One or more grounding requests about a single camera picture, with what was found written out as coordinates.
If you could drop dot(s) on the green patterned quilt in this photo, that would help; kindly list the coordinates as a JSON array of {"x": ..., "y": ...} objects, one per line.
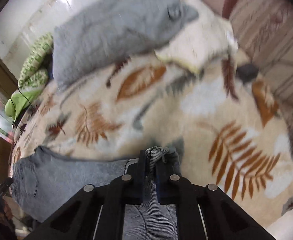
[{"x": 32, "y": 72}]

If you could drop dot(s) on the leaf print beige blanket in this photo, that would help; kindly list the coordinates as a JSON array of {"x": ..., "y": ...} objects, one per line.
[{"x": 186, "y": 120}]

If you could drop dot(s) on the blue denim pants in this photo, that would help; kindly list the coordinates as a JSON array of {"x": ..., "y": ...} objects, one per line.
[{"x": 86, "y": 171}]

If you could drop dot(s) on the black power adapter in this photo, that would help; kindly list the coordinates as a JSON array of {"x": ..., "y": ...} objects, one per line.
[{"x": 247, "y": 72}]

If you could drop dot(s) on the cream pillow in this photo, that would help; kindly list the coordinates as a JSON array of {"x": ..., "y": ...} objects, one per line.
[{"x": 204, "y": 40}]

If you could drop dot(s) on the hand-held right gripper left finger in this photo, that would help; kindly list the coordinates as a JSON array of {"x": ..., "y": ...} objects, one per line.
[{"x": 136, "y": 180}]

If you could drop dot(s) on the grey pillow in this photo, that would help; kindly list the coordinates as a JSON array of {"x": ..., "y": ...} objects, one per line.
[{"x": 111, "y": 30}]

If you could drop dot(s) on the striped brown cloth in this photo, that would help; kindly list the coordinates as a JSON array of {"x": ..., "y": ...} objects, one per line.
[{"x": 269, "y": 37}]

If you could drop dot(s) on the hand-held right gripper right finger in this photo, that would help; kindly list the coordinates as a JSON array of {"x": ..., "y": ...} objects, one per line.
[{"x": 163, "y": 180}]

